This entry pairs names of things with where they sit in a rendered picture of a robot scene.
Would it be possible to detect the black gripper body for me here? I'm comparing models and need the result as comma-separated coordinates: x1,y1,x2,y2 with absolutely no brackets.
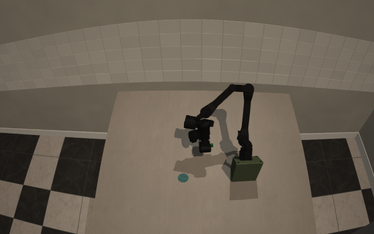
199,131,211,153

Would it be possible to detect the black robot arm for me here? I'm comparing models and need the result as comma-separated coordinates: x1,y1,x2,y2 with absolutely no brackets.
184,83,254,161

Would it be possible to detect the teal flat circle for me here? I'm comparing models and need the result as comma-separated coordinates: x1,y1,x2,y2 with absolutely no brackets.
178,174,188,182

